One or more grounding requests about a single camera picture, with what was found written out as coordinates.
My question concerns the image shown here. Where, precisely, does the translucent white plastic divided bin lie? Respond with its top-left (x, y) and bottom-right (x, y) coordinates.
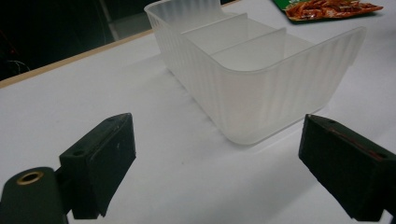
top-left (144, 0), bottom-right (367, 147)

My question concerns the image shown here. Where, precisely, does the green and orange snack packet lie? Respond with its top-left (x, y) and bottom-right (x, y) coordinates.
top-left (272, 0), bottom-right (385, 22)

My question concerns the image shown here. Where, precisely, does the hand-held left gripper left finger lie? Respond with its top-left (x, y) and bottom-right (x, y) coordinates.
top-left (58, 112), bottom-right (137, 220)

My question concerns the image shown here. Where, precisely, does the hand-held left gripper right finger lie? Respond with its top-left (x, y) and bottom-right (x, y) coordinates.
top-left (298, 113), bottom-right (396, 223)

